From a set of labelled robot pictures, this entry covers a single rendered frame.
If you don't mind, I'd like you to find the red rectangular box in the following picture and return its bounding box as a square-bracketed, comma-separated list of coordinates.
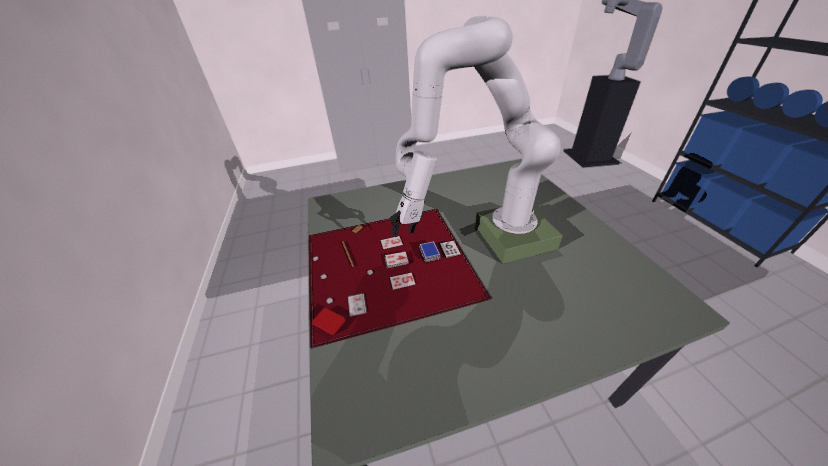
[312, 308, 346, 336]

